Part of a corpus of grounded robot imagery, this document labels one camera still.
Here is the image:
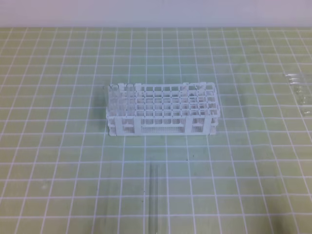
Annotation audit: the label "clear glass test tube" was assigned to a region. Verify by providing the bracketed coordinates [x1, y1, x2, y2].
[148, 163, 160, 234]

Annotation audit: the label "white plastic test tube rack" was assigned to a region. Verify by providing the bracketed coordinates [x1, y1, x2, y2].
[106, 82, 220, 136]

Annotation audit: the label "green grid tablecloth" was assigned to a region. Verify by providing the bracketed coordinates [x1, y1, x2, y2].
[0, 28, 312, 234]

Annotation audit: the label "clear glass tubes at edge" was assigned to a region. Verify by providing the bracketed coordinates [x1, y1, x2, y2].
[285, 73, 312, 117]

